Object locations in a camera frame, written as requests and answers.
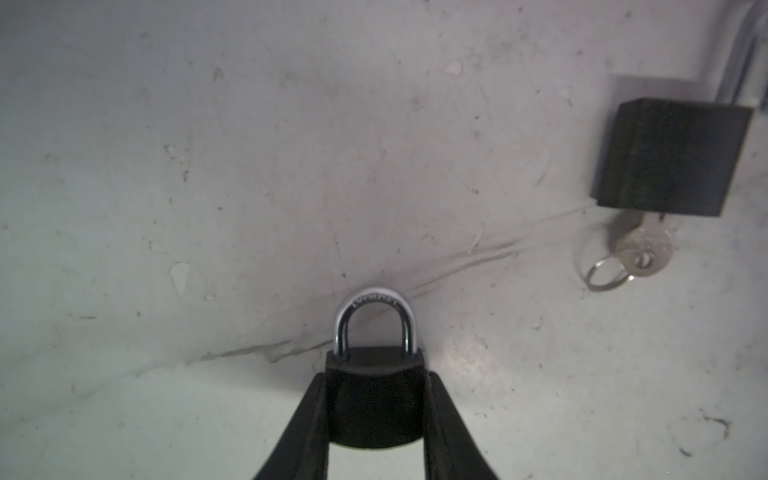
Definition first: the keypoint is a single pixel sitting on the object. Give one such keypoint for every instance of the dark grey padlock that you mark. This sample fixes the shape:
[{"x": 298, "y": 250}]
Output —
[
  {"x": 375, "y": 394},
  {"x": 679, "y": 156}
]

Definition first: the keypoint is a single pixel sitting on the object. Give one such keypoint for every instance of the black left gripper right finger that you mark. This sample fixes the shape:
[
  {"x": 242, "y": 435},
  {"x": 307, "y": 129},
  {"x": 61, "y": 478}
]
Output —
[{"x": 449, "y": 449}]

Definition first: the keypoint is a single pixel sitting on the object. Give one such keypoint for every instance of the silver key with ring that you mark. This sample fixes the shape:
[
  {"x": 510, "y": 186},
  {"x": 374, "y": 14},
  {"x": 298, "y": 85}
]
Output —
[{"x": 644, "y": 251}]

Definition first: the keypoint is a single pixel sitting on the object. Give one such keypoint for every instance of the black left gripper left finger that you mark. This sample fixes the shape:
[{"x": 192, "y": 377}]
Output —
[{"x": 303, "y": 449}]

